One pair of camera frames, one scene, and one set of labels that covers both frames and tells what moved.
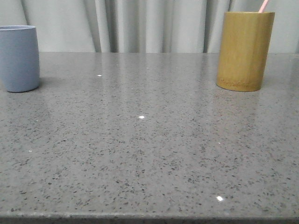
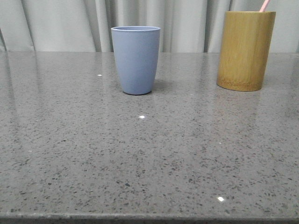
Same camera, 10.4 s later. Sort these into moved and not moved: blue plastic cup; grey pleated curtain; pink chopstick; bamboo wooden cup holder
Moved: blue plastic cup
Not moved: pink chopstick; bamboo wooden cup holder; grey pleated curtain
